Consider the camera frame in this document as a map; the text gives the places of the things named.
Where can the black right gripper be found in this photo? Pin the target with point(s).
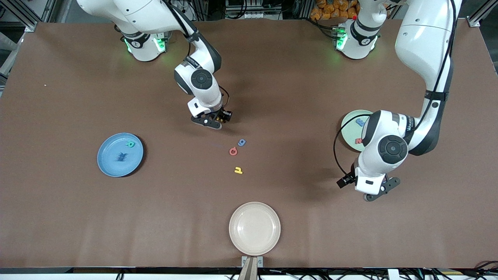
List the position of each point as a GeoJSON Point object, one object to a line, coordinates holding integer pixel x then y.
{"type": "Point", "coordinates": [223, 115]}

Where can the beige plate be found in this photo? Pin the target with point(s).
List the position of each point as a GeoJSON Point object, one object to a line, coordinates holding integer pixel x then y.
{"type": "Point", "coordinates": [254, 228]}

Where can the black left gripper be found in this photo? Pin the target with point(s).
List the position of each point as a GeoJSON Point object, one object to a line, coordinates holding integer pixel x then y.
{"type": "Point", "coordinates": [345, 181]}

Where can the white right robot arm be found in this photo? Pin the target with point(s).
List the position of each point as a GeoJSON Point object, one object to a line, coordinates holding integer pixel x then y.
{"type": "Point", "coordinates": [206, 102]}

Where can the blue foam letter m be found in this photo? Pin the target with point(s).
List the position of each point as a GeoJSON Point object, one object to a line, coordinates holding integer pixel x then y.
{"type": "Point", "coordinates": [360, 122]}

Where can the orange packaged items pile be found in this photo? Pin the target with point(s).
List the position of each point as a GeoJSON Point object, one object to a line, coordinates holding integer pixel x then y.
{"type": "Point", "coordinates": [330, 9]}

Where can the red foam letter Q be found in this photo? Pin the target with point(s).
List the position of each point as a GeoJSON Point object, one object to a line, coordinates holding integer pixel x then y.
{"type": "Point", "coordinates": [230, 152]}

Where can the teal foam letter R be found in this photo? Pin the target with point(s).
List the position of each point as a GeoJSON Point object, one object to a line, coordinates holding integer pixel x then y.
{"type": "Point", "coordinates": [131, 144]}

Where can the blue foam letter g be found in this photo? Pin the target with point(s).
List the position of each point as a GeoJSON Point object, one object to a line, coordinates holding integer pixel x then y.
{"type": "Point", "coordinates": [242, 142]}

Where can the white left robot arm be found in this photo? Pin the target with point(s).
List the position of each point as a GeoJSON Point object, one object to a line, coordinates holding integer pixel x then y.
{"type": "Point", "coordinates": [373, 163]}

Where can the blue plate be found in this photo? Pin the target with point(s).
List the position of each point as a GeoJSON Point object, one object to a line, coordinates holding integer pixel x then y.
{"type": "Point", "coordinates": [113, 163]}

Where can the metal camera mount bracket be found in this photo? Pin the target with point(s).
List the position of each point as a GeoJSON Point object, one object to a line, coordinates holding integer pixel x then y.
{"type": "Point", "coordinates": [252, 261]}

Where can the blue foam letter W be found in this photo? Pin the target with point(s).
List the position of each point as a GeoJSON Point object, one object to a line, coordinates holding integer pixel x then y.
{"type": "Point", "coordinates": [122, 158]}

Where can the green plate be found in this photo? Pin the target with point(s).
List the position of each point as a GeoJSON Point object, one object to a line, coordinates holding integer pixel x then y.
{"type": "Point", "coordinates": [350, 132]}

